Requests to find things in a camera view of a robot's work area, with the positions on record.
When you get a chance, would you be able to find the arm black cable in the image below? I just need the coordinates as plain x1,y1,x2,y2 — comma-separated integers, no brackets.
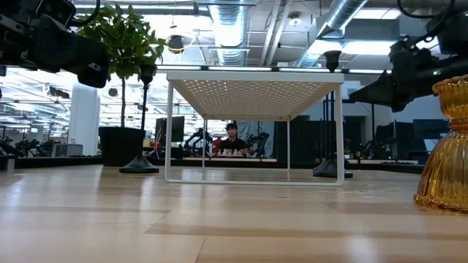
71,0,102,27
396,0,456,45

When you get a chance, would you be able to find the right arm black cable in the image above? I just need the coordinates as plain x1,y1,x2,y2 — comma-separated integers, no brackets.
396,0,456,45

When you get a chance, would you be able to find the amber ribbed glass candle holder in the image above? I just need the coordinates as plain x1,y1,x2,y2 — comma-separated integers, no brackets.
413,75,468,215

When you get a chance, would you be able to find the green leafy indoor tree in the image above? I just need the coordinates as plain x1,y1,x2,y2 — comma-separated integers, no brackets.
75,3,167,129

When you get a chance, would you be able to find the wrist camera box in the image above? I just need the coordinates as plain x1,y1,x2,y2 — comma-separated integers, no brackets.
426,9,468,56
34,0,77,27

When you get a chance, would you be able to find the dark wide monitor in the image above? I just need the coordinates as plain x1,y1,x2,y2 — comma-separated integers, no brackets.
412,118,451,140

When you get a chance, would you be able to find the silver ribbed ceiling duct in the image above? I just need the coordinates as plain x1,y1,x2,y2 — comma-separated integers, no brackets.
208,3,250,66

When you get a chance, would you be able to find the black round ceiling fixture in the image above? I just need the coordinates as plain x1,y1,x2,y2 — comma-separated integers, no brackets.
167,34,185,55

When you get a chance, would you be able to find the black computer monitor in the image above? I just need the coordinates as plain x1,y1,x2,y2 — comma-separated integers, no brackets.
154,115,186,143

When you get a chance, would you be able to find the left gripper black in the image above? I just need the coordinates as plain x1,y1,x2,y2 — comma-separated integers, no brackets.
0,14,110,88

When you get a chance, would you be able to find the person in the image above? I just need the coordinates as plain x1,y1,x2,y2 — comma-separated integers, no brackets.
217,123,253,157

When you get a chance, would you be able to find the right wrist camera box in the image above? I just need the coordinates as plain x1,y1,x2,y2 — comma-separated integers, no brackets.
426,9,468,56

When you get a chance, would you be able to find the grey box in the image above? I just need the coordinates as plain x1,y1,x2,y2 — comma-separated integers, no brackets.
52,143,84,158

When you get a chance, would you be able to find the black plant pot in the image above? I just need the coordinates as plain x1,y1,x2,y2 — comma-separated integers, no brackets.
98,126,146,168

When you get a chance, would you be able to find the white round column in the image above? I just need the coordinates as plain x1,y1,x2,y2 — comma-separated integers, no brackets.
68,82,101,156

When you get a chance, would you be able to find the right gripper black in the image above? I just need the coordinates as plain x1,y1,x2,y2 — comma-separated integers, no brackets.
349,36,439,113

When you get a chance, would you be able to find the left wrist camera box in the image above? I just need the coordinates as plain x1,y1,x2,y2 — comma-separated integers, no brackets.
34,0,77,27

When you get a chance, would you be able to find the tall black candlestick holder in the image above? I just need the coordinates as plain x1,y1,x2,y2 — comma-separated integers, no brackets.
312,50,354,179
118,64,160,174

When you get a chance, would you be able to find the silver slanted ceiling duct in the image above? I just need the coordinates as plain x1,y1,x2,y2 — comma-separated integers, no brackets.
294,0,369,69

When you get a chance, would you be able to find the white perforated metal shelf rack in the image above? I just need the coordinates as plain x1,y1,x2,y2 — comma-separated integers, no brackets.
164,70,346,187

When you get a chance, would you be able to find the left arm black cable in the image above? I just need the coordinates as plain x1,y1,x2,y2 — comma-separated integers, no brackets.
71,0,102,27

